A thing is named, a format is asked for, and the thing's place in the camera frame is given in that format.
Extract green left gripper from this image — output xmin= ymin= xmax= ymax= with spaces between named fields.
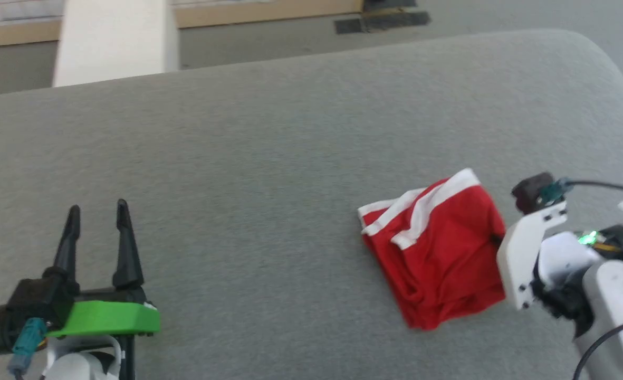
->
xmin=41 ymin=199 xmax=161 ymax=339

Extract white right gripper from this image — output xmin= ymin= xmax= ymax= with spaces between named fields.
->
xmin=493 ymin=199 xmax=569 ymax=311

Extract red shorts with white trim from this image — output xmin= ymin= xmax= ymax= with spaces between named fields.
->
xmin=357 ymin=168 xmax=507 ymax=332

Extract grey fabric sofa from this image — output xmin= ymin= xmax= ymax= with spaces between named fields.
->
xmin=0 ymin=28 xmax=623 ymax=380

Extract long black floor mat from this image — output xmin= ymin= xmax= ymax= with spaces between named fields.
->
xmin=333 ymin=11 xmax=432 ymax=35

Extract black floor mat under stand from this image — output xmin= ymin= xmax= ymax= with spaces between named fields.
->
xmin=363 ymin=0 xmax=418 ymax=12

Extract right arm cable teal plug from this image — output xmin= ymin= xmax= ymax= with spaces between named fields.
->
xmin=542 ymin=178 xmax=623 ymax=207

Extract arm cable teal plug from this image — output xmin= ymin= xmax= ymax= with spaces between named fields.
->
xmin=7 ymin=317 xmax=47 ymax=378
xmin=542 ymin=178 xmax=623 ymax=207

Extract left arm cable teal plug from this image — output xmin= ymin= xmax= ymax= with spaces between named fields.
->
xmin=7 ymin=317 xmax=47 ymax=378

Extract white box pedestal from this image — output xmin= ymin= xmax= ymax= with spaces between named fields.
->
xmin=52 ymin=0 xmax=180 ymax=88

